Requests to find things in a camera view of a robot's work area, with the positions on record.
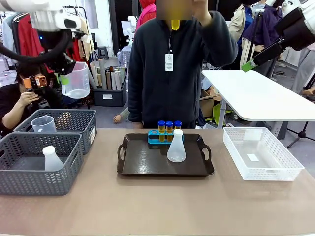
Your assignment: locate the tall grey cardboard roll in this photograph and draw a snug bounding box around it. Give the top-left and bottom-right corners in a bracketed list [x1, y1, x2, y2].
[98, 58, 108, 90]

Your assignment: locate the mannequin in beige coat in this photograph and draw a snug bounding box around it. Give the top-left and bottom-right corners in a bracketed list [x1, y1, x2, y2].
[228, 0, 259, 71]

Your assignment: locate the phone on orange gimbal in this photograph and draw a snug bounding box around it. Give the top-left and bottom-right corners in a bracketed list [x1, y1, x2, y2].
[22, 75, 48, 99]

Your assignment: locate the beige hanging garment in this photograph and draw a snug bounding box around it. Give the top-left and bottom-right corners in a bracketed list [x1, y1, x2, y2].
[80, 17, 95, 62]

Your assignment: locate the dark brown serving tray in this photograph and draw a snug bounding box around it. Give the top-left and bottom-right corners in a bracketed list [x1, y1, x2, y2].
[117, 133, 215, 177]

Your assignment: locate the person in dark fleece jacket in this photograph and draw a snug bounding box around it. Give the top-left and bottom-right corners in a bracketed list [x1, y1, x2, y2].
[127, 0, 239, 129]

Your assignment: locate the person's right forearm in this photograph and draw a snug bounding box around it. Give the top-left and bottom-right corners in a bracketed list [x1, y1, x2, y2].
[127, 81, 145, 123]

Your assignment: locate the white hanging badge tag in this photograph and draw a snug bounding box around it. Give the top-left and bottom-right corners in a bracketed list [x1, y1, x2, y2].
[165, 53, 174, 72]

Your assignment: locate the white background table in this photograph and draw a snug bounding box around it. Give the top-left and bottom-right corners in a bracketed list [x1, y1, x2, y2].
[201, 69, 315, 141]

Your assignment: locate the bystander in black clothes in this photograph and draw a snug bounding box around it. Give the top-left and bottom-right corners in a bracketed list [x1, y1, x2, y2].
[0, 61, 65, 140]

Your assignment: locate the white perforated plastic basket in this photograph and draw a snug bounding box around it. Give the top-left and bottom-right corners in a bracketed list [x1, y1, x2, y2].
[222, 126, 306, 181]

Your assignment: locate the dark grey step stool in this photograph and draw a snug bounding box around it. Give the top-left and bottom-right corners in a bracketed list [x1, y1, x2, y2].
[97, 46, 110, 60]

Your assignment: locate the dark grey storage bin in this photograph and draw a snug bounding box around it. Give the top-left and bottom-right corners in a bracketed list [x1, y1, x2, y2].
[92, 75, 128, 107]

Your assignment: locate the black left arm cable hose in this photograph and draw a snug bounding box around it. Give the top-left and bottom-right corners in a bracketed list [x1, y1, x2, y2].
[0, 29, 74, 65]

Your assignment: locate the light grey hanging garment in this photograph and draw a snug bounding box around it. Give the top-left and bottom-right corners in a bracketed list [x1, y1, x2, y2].
[291, 41, 315, 94]

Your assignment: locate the black tripod stand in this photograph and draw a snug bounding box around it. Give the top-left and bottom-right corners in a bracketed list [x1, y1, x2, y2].
[286, 121, 315, 149]

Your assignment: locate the beige paper roll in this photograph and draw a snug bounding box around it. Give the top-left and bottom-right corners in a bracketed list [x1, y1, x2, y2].
[89, 60, 100, 87]

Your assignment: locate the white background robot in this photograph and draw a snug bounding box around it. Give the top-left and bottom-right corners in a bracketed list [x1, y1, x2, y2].
[121, 15, 139, 47]

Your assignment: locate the person's left forearm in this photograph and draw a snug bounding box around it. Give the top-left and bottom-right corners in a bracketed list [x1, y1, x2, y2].
[200, 11, 239, 67]

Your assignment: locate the blue test tube rack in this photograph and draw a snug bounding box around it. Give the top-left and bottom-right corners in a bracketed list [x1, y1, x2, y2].
[147, 129, 185, 145]

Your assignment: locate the brown cardboard box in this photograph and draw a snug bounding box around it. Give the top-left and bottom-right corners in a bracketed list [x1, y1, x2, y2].
[199, 89, 222, 118]

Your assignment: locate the white plastic conical flask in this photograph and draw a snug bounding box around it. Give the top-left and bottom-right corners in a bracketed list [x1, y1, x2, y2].
[42, 146, 65, 172]
[166, 129, 186, 163]

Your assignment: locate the white roll of paper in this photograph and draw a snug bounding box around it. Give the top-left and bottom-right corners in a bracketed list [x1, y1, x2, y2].
[114, 71, 122, 91]

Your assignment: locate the mannequin with pink scarf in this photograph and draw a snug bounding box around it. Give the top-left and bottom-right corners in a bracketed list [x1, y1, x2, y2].
[135, 0, 157, 32]

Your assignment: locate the grey plastic basket with label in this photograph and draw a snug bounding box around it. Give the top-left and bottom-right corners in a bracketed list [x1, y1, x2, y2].
[13, 108, 97, 155]

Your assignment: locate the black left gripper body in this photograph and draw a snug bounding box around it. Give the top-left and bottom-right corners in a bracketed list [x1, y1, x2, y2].
[46, 50, 77, 76]

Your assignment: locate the green plastic object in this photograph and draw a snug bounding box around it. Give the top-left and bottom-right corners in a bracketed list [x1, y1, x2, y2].
[212, 103, 232, 125]

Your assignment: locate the clear plastic measuring beaker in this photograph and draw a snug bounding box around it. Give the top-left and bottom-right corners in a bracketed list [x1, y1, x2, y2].
[30, 115, 58, 133]
[61, 61, 91, 100]

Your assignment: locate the person's left hand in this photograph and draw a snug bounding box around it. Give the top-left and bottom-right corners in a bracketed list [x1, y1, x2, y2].
[192, 0, 213, 27]

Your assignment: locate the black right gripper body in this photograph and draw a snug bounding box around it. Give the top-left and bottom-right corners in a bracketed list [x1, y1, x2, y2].
[274, 6, 315, 52]

